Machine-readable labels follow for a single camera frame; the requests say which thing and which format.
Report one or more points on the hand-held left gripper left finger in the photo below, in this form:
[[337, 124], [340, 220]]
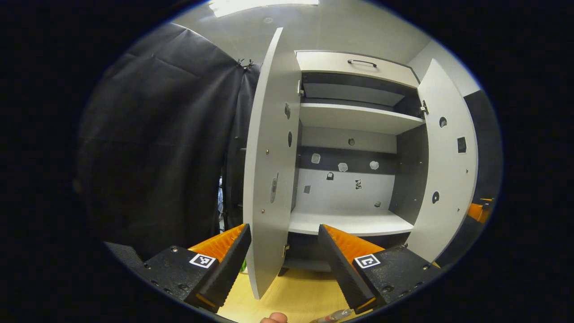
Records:
[[228, 269]]

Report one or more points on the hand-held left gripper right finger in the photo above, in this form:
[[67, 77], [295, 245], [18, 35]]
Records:
[[341, 269]]

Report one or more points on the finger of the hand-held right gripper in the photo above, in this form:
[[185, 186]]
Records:
[[477, 210]]

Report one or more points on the white cabinet door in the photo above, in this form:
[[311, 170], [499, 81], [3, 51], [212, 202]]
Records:
[[448, 179], [271, 148]]

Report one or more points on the white and grey cabinet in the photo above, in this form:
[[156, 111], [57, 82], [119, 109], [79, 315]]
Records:
[[354, 117]]

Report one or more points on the white cabinet drawer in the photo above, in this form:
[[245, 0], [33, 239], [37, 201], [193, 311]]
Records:
[[323, 62]]

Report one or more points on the black backdrop cloth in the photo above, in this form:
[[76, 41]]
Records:
[[157, 134]]

